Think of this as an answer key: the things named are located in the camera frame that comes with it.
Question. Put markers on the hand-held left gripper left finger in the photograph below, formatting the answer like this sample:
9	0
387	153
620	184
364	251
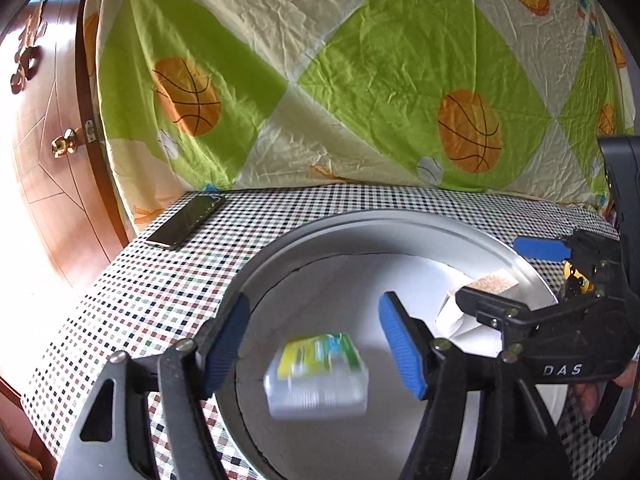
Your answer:
227	345

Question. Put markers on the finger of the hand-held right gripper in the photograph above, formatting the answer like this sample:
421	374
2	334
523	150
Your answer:
485	302
540	248

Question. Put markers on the gold door ornament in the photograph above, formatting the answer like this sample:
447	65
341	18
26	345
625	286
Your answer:
27	55

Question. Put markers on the metal door latch plate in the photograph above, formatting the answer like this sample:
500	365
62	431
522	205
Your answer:
90	130

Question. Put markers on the checkered tablecloth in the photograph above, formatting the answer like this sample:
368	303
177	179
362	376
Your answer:
150	300

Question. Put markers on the brown wooden door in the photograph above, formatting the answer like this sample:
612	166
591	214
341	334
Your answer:
45	160

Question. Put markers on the basketball print bed sheet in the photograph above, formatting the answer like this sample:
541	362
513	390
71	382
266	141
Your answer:
380	85

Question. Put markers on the clear box with green label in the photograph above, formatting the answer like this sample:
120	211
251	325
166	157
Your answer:
320	390

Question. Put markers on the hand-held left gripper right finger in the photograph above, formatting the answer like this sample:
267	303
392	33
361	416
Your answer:
400	345

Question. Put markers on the brass door knob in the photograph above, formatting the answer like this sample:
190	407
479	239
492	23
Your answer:
64	142

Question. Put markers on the brown wooden furniture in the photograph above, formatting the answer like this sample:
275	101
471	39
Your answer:
20	425

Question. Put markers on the white cardboard box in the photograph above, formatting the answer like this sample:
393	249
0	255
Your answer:
452	322

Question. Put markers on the round metal tin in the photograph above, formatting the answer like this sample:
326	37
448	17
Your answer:
350	280

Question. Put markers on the person's right hand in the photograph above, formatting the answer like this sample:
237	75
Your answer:
585	397

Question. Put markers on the black smartphone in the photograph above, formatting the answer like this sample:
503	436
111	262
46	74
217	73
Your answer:
185	222

